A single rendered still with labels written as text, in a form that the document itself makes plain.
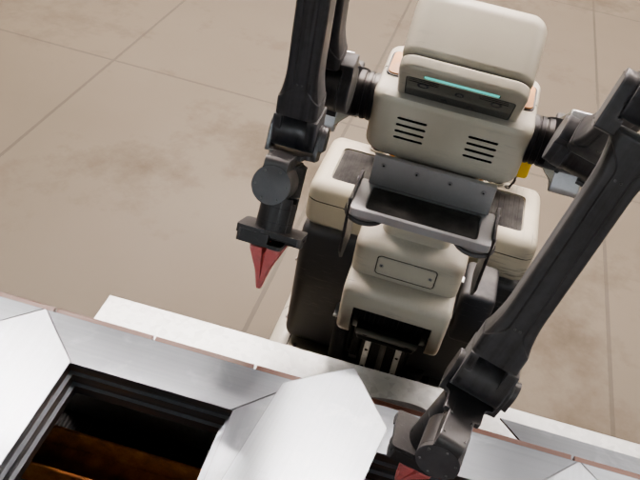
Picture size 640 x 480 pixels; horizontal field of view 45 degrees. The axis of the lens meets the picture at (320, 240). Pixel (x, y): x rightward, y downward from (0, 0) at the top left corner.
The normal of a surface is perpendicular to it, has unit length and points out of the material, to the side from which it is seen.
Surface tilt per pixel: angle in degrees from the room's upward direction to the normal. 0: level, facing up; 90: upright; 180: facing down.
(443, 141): 98
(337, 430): 0
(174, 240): 0
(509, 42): 43
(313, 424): 0
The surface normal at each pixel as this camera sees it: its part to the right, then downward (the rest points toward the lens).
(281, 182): -0.17, 0.19
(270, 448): 0.14, -0.76
